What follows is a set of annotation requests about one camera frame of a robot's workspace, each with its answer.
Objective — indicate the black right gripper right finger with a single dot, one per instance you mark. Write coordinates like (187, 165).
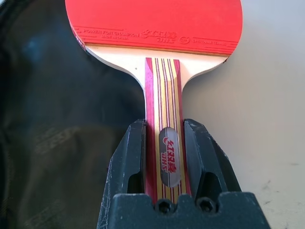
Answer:
(202, 152)

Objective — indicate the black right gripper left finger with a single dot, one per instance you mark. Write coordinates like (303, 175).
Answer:
(128, 157)

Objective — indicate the red black paddle case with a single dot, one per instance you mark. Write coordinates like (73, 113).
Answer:
(52, 114)

